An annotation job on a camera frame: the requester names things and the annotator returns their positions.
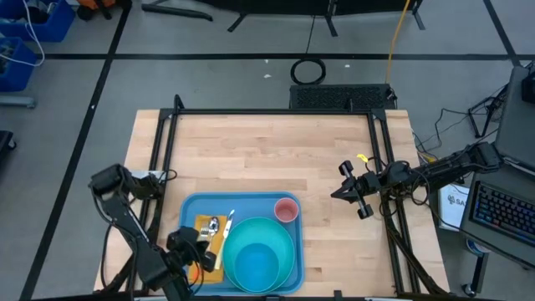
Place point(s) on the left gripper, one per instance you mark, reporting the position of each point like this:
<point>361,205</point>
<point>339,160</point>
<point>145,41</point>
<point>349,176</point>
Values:
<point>188,246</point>

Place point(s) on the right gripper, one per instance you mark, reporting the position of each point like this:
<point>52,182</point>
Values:
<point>361,186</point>

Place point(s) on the yellow cloth napkin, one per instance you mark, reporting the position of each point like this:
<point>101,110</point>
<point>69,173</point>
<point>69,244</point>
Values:
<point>217,273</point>

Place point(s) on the pink cup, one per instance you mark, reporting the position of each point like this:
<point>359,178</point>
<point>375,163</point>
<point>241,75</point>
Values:
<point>286,210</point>

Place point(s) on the light blue bowl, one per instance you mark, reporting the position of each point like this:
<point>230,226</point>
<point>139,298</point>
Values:
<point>256,267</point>

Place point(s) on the green plate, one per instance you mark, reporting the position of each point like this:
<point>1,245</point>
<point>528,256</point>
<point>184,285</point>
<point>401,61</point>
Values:
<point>259,230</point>

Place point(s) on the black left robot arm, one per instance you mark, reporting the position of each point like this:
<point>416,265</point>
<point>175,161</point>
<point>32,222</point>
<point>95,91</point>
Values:
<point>125,217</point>

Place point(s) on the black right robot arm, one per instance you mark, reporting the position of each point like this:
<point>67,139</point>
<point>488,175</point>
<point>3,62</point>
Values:
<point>443,169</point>

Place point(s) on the blue plastic tray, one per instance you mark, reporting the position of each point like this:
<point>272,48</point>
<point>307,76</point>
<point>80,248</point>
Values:
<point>251,202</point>

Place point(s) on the yellow tape tag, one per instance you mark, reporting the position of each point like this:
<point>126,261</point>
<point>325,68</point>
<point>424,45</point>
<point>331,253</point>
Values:
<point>362,158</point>

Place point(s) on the yellow plug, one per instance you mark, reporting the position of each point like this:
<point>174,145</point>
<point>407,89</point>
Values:
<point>430,158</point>

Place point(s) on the black perforated computer case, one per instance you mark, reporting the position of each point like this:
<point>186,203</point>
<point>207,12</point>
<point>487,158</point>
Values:
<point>342,97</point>

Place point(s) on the white printed paper box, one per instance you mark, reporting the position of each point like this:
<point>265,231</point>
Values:
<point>453,209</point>

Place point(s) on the black laptop stand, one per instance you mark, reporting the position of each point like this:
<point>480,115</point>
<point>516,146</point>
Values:
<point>476,267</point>

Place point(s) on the black laptop lit keyboard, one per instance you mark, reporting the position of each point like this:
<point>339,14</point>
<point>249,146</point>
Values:
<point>501,209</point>

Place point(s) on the black tripod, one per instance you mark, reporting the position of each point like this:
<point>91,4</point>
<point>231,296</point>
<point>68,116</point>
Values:
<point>497,102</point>

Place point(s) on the grey closed laptop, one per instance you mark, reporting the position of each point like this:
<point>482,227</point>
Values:
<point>518,125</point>

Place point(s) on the black partition screen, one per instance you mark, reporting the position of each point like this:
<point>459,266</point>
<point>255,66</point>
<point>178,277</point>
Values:
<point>292,5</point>

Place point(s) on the small black box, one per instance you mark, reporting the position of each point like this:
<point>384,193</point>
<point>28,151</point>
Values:
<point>530,88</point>

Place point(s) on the grey flat bar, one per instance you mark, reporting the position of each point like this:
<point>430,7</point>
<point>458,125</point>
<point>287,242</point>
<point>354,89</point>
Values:
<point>16,101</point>

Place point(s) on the long black bar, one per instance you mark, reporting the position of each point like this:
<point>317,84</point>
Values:
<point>175,10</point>

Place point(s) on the blue storage bin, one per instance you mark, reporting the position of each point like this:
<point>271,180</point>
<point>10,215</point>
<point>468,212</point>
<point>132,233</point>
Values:
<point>18,73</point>
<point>58,25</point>

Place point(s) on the orange and black bag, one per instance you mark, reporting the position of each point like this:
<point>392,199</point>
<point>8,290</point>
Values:
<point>100,3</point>

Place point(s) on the black aluminium table frame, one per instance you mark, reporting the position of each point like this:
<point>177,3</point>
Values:
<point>271,111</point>

